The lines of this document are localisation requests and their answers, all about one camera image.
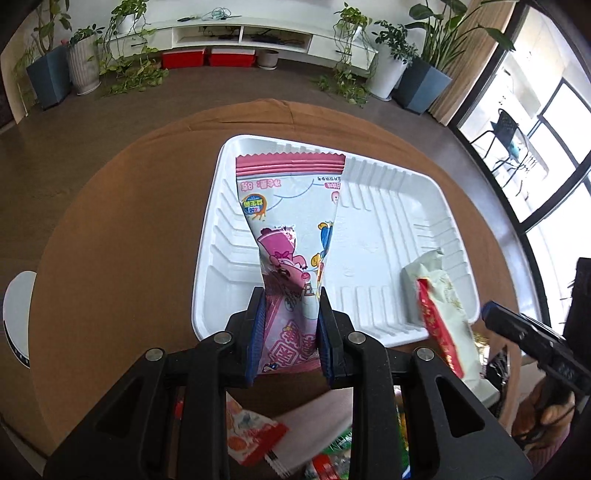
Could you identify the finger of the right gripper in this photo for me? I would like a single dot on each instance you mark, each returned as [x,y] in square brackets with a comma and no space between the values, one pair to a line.
[534,338]

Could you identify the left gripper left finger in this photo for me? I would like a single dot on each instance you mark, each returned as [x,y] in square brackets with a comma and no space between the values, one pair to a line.
[167,409]

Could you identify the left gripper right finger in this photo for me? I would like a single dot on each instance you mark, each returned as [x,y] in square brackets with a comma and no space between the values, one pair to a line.
[412,400]

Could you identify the red white peach candy packet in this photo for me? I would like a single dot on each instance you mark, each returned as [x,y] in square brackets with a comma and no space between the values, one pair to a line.
[250,436]

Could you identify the green white snack packet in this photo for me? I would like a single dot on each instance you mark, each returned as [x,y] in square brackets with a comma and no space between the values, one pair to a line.
[340,448]

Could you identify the white red snack packet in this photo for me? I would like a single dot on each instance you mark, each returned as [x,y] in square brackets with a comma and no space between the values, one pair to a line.
[432,302]

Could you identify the pink cartoon snack packet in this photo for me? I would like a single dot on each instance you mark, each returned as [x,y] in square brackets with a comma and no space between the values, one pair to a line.
[290,201]

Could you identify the black snack packet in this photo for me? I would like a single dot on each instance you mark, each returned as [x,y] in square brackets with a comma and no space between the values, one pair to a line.
[497,370]

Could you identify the translucent white orange snack packet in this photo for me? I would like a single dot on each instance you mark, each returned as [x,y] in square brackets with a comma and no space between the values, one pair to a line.
[310,428]

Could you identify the person right hand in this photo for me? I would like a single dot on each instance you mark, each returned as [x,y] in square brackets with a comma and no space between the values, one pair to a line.
[544,415]

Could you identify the brown round table cloth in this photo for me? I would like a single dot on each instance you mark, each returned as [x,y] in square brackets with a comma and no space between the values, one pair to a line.
[116,275]

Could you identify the white plastic tray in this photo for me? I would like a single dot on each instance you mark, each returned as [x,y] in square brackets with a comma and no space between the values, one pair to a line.
[388,216]

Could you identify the white round stool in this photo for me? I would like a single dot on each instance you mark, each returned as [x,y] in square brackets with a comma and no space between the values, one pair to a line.
[15,315]

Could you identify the black balcony chair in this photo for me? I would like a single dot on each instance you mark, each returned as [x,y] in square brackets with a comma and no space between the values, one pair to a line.
[507,151]

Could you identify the tall plant blue pot right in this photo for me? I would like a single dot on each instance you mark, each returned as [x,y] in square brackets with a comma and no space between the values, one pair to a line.
[424,81]

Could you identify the tall plant blue pot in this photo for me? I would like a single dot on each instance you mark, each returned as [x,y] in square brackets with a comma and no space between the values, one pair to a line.
[424,81]
[44,62]

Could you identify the beige curtain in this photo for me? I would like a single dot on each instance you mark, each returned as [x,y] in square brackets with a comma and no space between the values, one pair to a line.
[478,47]

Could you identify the plant in white tall pot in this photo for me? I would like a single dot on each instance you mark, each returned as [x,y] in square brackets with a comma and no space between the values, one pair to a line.
[395,54]

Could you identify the trailing plant on cabinet right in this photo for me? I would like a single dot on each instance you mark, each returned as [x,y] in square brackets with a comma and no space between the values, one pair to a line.
[351,25]

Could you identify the trailing plant on cabinet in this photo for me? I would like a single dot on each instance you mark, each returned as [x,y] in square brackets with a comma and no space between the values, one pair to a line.
[351,25]
[126,57]

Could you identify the trailing plant on cabinet left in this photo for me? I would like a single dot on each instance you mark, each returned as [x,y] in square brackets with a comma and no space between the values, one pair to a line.
[126,57]

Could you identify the red storage box left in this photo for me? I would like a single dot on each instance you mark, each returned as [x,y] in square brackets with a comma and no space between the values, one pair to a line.
[183,58]

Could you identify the red storage box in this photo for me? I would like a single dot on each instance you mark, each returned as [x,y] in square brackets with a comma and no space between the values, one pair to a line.
[183,58]
[231,57]

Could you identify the tall plant blue pot left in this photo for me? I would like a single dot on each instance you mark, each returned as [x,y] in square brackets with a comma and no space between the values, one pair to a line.
[44,62]

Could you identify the red storage box right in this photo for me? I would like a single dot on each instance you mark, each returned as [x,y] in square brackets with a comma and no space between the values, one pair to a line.
[231,57]

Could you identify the small white pot under cabinet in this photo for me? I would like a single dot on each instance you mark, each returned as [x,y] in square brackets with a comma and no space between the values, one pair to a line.
[267,59]

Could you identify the white tv cabinet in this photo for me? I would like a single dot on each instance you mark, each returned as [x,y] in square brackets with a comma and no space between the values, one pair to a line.
[294,41]

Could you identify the plant in ribbed white pot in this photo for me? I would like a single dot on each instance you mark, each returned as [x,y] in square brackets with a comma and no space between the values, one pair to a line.
[82,58]

